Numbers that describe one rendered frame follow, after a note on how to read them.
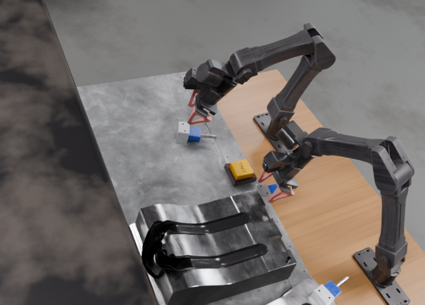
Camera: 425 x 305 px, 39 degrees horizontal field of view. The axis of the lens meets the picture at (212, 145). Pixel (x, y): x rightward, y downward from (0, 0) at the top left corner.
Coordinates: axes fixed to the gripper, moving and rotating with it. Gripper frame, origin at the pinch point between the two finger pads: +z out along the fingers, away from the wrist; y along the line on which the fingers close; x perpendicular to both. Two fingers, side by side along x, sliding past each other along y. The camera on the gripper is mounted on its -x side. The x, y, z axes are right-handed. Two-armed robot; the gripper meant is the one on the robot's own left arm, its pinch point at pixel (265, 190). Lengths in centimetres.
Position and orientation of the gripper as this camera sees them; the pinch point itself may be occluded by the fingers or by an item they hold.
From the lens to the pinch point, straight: 184.7
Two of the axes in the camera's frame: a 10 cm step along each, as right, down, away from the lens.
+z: -6.1, 6.4, 4.6
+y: 3.5, 7.4, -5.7
